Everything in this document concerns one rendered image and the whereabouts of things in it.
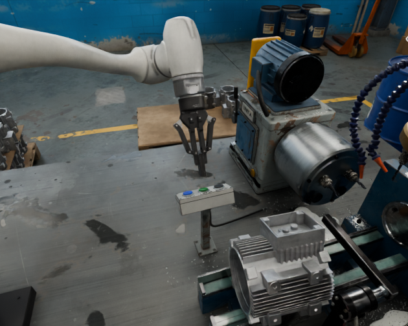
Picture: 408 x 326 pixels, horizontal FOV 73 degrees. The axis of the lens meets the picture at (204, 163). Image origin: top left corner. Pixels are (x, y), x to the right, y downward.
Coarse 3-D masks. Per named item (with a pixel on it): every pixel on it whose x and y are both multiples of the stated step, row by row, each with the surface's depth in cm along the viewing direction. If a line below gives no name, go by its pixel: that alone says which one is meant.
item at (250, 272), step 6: (234, 240) 72; (318, 252) 64; (324, 252) 64; (318, 258) 65; (324, 258) 63; (246, 270) 61; (252, 270) 61; (246, 276) 61; (252, 276) 60; (252, 318) 64; (258, 318) 64
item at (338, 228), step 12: (324, 216) 82; (336, 228) 79; (348, 240) 76; (348, 252) 75; (360, 252) 72; (360, 264) 72; (372, 264) 70; (372, 276) 69; (384, 276) 67; (384, 288) 65
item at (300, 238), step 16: (272, 224) 72; (288, 224) 72; (304, 224) 72; (320, 224) 65; (272, 240) 65; (288, 240) 63; (304, 240) 64; (320, 240) 64; (288, 256) 64; (304, 256) 65
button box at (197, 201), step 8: (224, 184) 89; (200, 192) 84; (208, 192) 83; (216, 192) 83; (224, 192) 84; (232, 192) 84; (176, 200) 86; (184, 200) 81; (192, 200) 81; (200, 200) 82; (208, 200) 83; (216, 200) 83; (224, 200) 84; (232, 200) 85; (184, 208) 81; (192, 208) 82; (200, 208) 82; (208, 208) 83
